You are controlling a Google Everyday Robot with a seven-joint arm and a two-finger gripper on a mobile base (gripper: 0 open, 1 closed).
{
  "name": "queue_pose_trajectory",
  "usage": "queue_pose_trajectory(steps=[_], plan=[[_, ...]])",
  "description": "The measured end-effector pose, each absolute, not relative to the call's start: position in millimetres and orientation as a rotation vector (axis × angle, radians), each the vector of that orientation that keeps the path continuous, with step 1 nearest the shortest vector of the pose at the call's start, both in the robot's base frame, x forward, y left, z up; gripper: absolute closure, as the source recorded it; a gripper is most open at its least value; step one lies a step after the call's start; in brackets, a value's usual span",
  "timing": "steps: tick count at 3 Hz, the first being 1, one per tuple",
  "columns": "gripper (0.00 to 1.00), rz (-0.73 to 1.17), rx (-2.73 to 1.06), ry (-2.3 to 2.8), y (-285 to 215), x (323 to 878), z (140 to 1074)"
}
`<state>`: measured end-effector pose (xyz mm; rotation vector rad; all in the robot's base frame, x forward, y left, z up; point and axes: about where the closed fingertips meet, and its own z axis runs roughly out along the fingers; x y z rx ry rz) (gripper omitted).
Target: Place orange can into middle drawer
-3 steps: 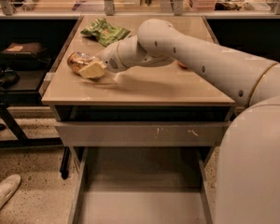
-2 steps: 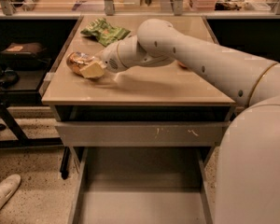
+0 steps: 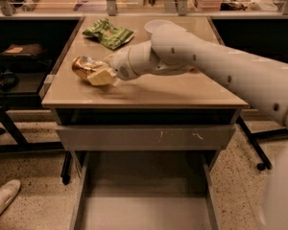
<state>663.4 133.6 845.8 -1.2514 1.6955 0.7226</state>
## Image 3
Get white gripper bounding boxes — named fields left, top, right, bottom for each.
left=87, top=46, right=139, bottom=86

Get crushed orange soda can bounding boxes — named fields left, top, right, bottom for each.
left=72, top=56, right=107, bottom=81

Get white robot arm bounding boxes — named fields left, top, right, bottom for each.
left=88, top=23, right=288, bottom=230

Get grey top drawer front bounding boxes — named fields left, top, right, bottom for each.
left=56, top=125, right=235, bottom=151

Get beige drawer cabinet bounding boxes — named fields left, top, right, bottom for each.
left=41, top=14, right=250, bottom=230

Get open grey middle drawer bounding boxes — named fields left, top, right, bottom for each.
left=68, top=151, right=222, bottom=230

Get green chip bag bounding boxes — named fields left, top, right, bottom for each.
left=83, top=18, right=133, bottom=51

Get white bowl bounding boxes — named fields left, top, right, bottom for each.
left=144, top=20, right=171, bottom=37

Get black headphones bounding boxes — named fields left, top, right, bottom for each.
left=0, top=69, right=19, bottom=92

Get white shoe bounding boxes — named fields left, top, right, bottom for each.
left=0, top=179, right=21, bottom=216

